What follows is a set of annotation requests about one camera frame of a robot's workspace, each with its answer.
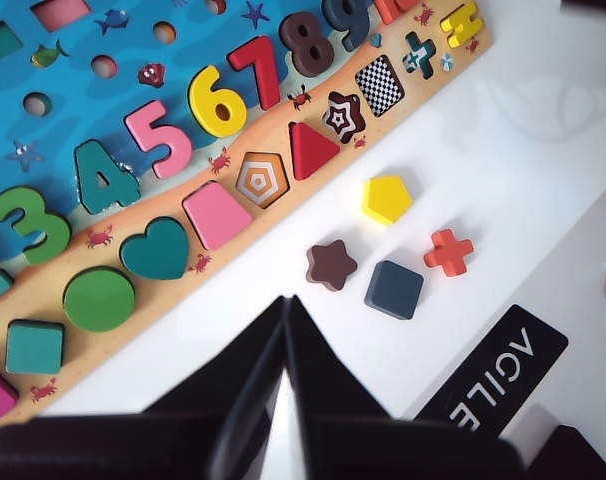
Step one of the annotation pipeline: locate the green circle block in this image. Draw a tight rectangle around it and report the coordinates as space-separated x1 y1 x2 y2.
64 266 137 332

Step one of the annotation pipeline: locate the yellow equals sign block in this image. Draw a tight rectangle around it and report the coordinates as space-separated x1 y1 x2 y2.
440 3 486 49

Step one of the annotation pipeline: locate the teal number four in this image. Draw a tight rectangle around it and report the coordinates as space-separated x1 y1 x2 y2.
72 139 143 216

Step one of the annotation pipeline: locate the brown star block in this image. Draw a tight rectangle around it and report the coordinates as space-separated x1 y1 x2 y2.
305 238 359 293

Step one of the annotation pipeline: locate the pink number five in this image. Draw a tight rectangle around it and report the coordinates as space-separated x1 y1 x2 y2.
125 99 194 180

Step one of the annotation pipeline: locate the teal square block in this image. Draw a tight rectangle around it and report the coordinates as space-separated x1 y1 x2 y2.
5 318 66 376

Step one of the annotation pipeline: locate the dark blue number nine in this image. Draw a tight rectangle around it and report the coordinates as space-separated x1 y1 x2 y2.
321 0 377 52

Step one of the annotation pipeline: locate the pink trapezoid block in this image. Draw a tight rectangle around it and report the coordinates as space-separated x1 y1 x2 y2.
181 180 254 251

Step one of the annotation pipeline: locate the brown number eight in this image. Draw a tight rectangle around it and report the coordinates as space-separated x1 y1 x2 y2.
278 10 335 79

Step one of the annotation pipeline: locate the dark blue square block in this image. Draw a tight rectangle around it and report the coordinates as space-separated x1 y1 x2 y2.
363 259 426 321

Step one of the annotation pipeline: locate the red triangle block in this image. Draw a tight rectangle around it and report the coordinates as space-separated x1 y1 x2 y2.
288 121 342 181

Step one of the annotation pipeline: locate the orange cross block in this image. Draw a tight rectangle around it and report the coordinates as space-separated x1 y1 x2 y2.
423 228 476 279

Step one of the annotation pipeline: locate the yellow number six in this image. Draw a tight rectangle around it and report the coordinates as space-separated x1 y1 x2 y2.
188 64 248 140

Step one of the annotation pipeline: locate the wooden number shape puzzle board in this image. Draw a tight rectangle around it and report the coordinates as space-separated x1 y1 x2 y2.
0 0 494 432

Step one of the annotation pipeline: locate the red number seven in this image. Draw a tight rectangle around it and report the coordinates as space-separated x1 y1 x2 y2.
227 34 289 111

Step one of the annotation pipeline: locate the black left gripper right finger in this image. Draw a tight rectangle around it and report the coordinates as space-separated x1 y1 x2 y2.
284 294 392 451

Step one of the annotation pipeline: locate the teal heart block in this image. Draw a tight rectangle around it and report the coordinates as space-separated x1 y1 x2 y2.
120 215 190 282

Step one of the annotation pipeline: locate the green number three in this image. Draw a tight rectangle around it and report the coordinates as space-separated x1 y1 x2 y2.
0 185 73 266

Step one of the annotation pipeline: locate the yellow pentagon block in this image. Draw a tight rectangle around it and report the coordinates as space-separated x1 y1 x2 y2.
361 175 414 226

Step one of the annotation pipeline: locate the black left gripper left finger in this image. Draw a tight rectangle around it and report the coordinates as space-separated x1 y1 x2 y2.
142 296 290 480

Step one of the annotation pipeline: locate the orange number piece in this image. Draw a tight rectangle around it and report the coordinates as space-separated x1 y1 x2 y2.
375 0 419 25

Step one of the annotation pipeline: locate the black AgileX label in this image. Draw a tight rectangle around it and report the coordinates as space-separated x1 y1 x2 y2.
415 303 569 436

